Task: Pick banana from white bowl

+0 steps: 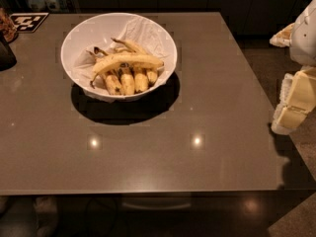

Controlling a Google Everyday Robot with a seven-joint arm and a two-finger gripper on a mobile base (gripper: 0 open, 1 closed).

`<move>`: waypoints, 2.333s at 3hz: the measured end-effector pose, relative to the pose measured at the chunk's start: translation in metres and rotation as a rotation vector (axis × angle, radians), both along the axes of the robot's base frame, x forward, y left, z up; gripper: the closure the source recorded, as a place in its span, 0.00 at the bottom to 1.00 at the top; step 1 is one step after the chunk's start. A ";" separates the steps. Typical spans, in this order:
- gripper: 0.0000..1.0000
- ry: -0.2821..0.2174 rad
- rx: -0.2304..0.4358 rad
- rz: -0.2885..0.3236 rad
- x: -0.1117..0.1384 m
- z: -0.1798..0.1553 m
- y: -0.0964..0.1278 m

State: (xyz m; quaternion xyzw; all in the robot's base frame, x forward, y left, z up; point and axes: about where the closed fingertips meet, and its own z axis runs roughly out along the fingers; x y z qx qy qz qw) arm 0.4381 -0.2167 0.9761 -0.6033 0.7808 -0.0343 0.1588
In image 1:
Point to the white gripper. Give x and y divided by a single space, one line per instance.
305 39

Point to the long yellow banana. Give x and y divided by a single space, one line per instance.
114 61

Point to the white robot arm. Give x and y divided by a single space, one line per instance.
297 97

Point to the spotted banana bunch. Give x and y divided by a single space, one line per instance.
126 80

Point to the white paper bowl liner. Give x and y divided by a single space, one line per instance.
144 33

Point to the white bowl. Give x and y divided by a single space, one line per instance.
98 30

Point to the black white fiducial marker card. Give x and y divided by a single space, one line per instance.
28 22

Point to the dark round object at left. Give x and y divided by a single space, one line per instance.
7 57

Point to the brown patterned container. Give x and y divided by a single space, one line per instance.
7 27

